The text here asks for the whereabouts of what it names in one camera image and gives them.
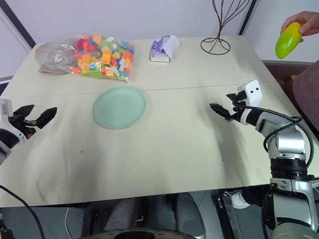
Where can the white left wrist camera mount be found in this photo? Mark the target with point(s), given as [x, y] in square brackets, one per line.
[6, 110]

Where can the white shoe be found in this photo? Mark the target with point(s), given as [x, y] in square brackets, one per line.
[239, 200]

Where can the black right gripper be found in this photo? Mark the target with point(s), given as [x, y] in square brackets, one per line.
[238, 109]

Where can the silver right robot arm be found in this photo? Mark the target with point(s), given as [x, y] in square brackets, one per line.
[289, 154]

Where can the purple white tissue pack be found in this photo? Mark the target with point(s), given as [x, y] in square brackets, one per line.
[160, 51]

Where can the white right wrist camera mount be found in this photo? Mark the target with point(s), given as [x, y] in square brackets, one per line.
[253, 93]

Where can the black metal bracket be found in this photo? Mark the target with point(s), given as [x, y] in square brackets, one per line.
[228, 214]

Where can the black slanted frame bar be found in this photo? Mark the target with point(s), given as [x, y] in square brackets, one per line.
[17, 23]

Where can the clear bag of colourful blocks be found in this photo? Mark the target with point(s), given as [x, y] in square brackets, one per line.
[99, 58]

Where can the pale green round plate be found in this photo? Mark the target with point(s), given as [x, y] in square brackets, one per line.
[119, 107]

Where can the person's maroon garment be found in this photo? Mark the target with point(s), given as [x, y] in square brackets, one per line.
[307, 92]

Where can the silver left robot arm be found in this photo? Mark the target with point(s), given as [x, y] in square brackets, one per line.
[6, 145]

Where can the person's bare hand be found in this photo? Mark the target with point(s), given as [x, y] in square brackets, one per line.
[307, 21]

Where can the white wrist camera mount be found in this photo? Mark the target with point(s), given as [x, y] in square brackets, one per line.
[6, 110]
[253, 93]

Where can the dark upright frame post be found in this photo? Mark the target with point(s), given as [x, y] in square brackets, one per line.
[248, 16]

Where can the dark rounded robot base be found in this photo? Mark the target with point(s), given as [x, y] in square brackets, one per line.
[147, 234]

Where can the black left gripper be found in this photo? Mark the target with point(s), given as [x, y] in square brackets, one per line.
[23, 125]

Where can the yellow green toy mango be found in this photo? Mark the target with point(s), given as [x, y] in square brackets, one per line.
[287, 41]

